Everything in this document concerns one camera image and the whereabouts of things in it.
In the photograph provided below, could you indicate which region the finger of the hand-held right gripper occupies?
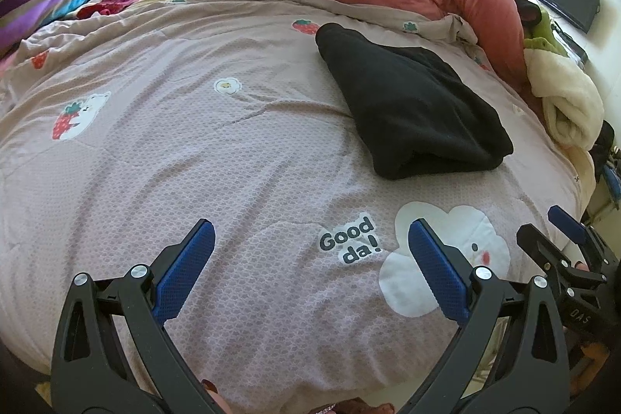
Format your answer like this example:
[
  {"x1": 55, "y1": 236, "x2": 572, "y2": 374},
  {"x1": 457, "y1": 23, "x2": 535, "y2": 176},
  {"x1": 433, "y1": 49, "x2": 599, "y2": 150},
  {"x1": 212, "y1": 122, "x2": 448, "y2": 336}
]
[
  {"x1": 547, "y1": 205, "x2": 607, "y2": 262},
  {"x1": 515, "y1": 224, "x2": 566, "y2": 286}
]

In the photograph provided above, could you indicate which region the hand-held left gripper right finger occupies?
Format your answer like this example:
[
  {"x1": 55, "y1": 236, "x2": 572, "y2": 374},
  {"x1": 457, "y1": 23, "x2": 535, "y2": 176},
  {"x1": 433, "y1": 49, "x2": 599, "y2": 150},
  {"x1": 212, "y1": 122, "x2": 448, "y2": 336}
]
[{"x1": 400, "y1": 217, "x2": 573, "y2": 414}]

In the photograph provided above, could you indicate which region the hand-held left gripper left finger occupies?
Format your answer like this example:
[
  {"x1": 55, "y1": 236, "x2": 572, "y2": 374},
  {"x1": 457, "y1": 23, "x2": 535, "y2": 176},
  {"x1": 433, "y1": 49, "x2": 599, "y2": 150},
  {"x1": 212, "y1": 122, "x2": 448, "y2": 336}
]
[{"x1": 51, "y1": 219, "x2": 217, "y2": 414}]

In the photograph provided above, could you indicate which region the black t-shirt with print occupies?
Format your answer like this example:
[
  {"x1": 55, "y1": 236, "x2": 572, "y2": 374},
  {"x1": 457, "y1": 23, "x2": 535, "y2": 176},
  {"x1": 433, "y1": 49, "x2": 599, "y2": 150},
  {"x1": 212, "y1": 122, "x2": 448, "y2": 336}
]
[{"x1": 315, "y1": 22, "x2": 515, "y2": 180}]

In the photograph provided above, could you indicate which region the person's left hand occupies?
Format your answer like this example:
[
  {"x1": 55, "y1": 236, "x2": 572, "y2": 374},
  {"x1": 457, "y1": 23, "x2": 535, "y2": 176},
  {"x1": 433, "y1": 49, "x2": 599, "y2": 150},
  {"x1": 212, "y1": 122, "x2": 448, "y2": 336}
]
[{"x1": 202, "y1": 378, "x2": 230, "y2": 414}]

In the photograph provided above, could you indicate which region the strawberry print quilt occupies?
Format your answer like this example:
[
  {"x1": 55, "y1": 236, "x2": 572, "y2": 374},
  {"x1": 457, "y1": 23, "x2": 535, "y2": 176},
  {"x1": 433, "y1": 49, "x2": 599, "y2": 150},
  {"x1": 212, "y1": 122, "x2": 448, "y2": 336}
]
[{"x1": 0, "y1": 0, "x2": 597, "y2": 414}]

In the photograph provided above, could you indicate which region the cream fleece blanket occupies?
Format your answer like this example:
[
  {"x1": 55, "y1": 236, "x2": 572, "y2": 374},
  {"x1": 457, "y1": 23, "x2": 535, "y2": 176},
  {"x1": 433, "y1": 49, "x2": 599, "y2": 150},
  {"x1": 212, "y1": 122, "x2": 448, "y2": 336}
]
[{"x1": 526, "y1": 48, "x2": 605, "y2": 150}]

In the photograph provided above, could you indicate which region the green cloth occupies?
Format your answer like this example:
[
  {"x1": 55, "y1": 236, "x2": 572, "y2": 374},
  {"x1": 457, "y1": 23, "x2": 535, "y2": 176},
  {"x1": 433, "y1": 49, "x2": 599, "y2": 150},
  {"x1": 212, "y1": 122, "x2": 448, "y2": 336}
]
[{"x1": 524, "y1": 7, "x2": 568, "y2": 56}]

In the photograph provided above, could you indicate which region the dark cloth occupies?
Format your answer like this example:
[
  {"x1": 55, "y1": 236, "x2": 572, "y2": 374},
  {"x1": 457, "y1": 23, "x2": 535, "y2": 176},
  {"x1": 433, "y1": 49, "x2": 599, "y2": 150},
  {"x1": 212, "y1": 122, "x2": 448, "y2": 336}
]
[{"x1": 514, "y1": 0, "x2": 541, "y2": 31}]

